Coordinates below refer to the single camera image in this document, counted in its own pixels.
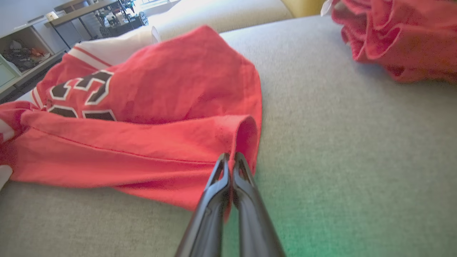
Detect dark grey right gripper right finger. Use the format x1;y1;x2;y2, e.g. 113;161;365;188
232;152;286;257

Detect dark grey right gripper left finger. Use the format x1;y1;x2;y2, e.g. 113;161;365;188
175;153;232;257

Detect red jersey with black number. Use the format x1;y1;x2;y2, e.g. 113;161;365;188
0;25;263;222

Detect red garment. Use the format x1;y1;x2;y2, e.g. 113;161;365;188
320;0;457;85

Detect grey sofa seat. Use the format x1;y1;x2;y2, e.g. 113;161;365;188
0;14;457;257

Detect grey sofa back cushion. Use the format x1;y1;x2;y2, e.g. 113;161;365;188
118;0;294;42

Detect assorted robot hardware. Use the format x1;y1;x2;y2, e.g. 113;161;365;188
95;0;149;39

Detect yellow sofa cushion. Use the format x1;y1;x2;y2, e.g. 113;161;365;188
281;0;327;19

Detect white open shelf cabinet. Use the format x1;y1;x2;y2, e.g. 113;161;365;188
0;16;69;97

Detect black frame table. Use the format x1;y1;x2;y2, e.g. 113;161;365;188
45;0;143;49

